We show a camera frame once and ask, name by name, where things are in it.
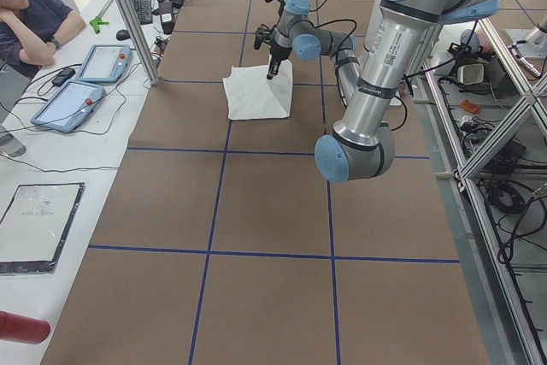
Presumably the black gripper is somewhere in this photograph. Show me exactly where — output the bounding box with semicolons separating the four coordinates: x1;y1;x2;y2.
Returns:
267;39;292;79

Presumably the white printed long-sleeve shirt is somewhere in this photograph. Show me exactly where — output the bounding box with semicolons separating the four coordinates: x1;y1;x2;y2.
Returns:
223;61;293;121

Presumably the black keyboard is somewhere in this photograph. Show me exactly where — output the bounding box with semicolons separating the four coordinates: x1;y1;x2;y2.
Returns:
130;0;153;25

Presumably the black computer mouse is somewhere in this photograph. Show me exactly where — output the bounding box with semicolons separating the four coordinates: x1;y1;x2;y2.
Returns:
116;29;130;41

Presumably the blue teach pendant far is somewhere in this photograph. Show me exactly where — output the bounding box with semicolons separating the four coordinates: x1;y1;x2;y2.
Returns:
76;44;132;84

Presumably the blue teach pendant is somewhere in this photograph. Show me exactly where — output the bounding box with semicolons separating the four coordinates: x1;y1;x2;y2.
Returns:
31;80;106;133
76;44;132;84

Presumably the green plastic tool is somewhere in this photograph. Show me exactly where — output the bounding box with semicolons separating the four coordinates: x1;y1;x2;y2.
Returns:
89;15;109;34

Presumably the black power adapter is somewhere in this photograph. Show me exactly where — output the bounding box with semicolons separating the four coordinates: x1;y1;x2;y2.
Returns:
51;67;76;87

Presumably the blue teach pendant near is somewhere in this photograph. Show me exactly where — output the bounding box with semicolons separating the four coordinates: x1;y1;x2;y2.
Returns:
31;80;106;133

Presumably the seated person dark shirt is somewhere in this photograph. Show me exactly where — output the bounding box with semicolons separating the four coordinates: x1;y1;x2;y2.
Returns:
1;0;85;79

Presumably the silver foil tray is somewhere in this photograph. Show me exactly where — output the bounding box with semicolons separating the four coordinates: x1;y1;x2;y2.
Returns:
1;182;85;276

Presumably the red fire extinguisher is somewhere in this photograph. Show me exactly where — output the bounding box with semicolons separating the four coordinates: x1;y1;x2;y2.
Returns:
0;311;50;344

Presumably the aluminium frame post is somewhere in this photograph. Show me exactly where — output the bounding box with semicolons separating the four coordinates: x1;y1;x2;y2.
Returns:
115;0;159;85

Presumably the aluminium side frame rack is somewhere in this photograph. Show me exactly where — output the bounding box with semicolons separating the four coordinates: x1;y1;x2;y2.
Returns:
415;15;546;364

